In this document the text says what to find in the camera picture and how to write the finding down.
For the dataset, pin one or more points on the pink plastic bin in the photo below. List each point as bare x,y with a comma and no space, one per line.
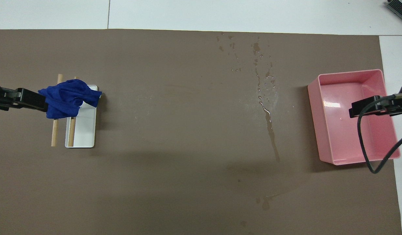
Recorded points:
338,130

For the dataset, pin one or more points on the blue cloth towel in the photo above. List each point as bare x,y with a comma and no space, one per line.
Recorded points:
64,98

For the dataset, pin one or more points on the white towel rack wooden rods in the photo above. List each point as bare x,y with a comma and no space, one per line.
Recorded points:
85,130

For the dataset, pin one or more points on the grey ribbed device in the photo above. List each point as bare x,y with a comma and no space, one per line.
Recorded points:
401,8

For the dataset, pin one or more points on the brown table mat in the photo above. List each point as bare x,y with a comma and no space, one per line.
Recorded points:
188,130

